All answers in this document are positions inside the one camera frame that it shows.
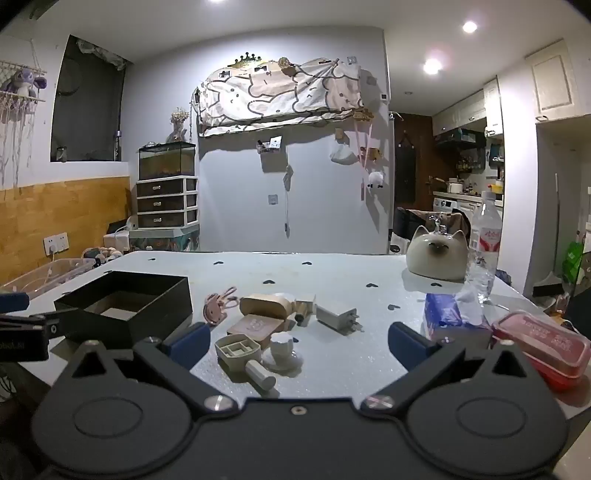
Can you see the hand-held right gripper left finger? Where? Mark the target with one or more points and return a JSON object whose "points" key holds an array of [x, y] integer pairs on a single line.
{"points": [[187, 345]]}

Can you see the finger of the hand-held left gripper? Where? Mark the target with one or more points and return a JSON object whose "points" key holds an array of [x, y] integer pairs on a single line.
{"points": [[13, 302], [32, 321]]}

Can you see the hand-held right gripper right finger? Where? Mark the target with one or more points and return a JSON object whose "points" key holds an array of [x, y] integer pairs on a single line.
{"points": [[407, 344]]}

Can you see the black box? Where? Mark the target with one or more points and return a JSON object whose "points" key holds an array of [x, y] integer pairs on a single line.
{"points": [[138, 318]]}

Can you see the square wooden block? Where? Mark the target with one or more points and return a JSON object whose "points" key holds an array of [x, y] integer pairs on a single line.
{"points": [[251, 326]]}

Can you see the white knob-shaped bottle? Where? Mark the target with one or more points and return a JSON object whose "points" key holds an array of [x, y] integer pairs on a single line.
{"points": [[282, 350]]}

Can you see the clear plastic storage bin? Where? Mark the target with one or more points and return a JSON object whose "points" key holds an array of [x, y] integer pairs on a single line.
{"points": [[44, 274]]}

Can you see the blue tissue pack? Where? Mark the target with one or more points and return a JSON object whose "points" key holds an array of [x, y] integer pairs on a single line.
{"points": [[443, 318]]}

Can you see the white charger plug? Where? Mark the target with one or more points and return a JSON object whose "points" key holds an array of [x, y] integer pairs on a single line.
{"points": [[333, 316]]}

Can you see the beige oval case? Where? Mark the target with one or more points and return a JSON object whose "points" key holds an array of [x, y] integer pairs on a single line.
{"points": [[265, 307]]}

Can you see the pile of soft toys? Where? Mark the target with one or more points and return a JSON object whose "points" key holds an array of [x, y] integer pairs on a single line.
{"points": [[101, 254]]}

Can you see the small wooden stamp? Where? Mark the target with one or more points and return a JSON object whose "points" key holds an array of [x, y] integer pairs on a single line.
{"points": [[304, 310]]}

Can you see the patterned low cabinet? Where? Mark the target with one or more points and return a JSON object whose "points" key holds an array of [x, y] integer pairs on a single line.
{"points": [[161, 239]]}

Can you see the white box device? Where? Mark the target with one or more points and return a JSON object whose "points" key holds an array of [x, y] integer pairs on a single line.
{"points": [[117, 240]]}

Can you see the clear water bottle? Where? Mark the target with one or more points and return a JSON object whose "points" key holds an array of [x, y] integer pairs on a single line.
{"points": [[485, 249]]}

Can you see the red lidded lunch box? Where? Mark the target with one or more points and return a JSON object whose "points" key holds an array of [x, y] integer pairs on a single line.
{"points": [[540, 346]]}

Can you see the white washing machine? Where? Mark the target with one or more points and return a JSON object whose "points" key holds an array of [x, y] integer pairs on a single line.
{"points": [[455, 210]]}

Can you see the white three-drawer unit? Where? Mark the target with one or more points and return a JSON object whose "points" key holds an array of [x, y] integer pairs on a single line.
{"points": [[167, 202]]}

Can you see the white hanging plush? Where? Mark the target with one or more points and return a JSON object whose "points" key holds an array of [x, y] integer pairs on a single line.
{"points": [[376, 179]]}

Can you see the glass fish tank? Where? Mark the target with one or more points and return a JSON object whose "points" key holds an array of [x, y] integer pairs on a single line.
{"points": [[166, 161]]}

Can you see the green bag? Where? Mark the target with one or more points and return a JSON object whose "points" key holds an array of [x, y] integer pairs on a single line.
{"points": [[575, 261]]}

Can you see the white hanging bag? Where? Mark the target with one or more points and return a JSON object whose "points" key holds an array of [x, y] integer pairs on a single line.
{"points": [[342, 154]]}

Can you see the dark window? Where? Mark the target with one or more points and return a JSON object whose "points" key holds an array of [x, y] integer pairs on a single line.
{"points": [[87, 106]]}

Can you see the vase with dried flowers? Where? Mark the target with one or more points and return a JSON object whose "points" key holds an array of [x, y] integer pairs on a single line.
{"points": [[177, 124]]}

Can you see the purple plush toy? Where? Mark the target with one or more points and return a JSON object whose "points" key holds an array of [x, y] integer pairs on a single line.
{"points": [[23, 81]]}

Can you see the printed cartoon cloth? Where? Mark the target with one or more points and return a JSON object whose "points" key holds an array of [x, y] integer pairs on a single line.
{"points": [[277, 97]]}

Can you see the round ceiling light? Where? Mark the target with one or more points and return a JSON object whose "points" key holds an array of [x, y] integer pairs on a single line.
{"points": [[432, 66], [470, 26]]}

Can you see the white upper cabinet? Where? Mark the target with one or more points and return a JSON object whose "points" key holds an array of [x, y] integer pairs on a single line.
{"points": [[554, 78]]}

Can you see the white wall socket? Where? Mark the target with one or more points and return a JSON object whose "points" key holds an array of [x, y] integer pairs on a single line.
{"points": [[56, 243]]}

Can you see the macrame wall hanging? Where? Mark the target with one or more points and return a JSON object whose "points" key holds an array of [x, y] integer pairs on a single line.
{"points": [[16, 124]]}

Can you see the small wall shelf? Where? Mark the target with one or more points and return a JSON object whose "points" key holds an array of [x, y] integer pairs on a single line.
{"points": [[270, 144]]}

